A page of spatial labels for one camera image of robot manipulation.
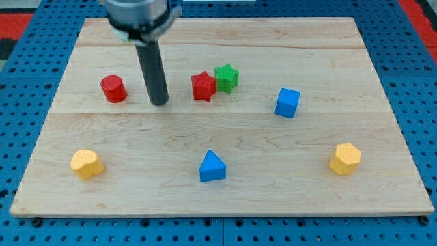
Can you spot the yellow heart block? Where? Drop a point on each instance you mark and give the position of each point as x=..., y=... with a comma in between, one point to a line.
x=85, y=164

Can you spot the blue triangle block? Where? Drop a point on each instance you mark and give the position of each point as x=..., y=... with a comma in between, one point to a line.
x=212, y=168

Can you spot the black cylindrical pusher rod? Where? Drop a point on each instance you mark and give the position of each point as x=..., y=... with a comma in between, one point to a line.
x=153, y=72

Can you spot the blue cube block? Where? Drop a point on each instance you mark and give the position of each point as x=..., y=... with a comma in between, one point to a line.
x=287, y=102

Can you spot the wooden board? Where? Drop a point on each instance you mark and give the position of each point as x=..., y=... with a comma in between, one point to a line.
x=276, y=166

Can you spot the yellow hexagon block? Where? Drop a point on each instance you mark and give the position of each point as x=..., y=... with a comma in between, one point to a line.
x=345, y=159

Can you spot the red cylinder block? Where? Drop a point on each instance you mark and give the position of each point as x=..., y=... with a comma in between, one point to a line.
x=113, y=88

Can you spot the red star block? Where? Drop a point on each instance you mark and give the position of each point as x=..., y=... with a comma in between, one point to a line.
x=204, y=86

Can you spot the green star block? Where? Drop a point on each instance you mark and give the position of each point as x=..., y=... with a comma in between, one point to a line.
x=226, y=78

